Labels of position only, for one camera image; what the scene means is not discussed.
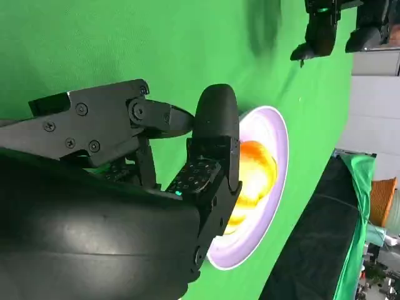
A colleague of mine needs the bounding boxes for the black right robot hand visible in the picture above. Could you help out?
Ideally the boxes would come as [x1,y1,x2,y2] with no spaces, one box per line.
[0,79,244,300]

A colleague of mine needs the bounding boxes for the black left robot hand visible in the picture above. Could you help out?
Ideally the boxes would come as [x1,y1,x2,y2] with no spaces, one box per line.
[289,0,343,68]

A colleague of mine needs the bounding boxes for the orange and white bread roll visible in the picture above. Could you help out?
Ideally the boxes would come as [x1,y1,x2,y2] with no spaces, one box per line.
[223,140,279,237]

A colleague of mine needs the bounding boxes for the lilac plate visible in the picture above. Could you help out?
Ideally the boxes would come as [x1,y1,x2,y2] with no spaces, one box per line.
[206,105,290,271]

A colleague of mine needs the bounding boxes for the green hanging cloth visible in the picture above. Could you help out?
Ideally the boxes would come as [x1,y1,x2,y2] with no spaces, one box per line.
[334,152,376,300]

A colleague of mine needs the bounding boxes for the orange ribbed object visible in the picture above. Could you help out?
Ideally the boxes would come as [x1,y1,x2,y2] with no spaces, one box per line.
[370,176,400,228]

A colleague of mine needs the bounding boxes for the green table cloth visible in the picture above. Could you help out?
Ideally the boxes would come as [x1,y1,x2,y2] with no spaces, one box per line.
[0,0,358,300]

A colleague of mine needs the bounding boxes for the black backdrop cloth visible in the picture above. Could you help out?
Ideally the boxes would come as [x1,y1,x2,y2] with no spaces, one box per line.
[258,157,360,300]

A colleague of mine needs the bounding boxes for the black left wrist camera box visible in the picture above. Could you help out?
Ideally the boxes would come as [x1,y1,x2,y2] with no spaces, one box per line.
[345,0,391,54]

